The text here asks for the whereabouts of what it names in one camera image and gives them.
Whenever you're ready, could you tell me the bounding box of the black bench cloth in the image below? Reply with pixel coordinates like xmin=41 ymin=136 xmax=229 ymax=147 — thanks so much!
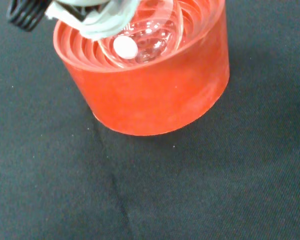
xmin=0 ymin=0 xmax=300 ymax=240

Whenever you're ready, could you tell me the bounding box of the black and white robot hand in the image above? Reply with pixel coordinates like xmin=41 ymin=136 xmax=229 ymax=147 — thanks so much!
xmin=6 ymin=0 xmax=141 ymax=41

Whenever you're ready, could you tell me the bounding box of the red flask support ring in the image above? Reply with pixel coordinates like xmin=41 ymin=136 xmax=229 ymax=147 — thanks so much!
xmin=52 ymin=0 xmax=231 ymax=137

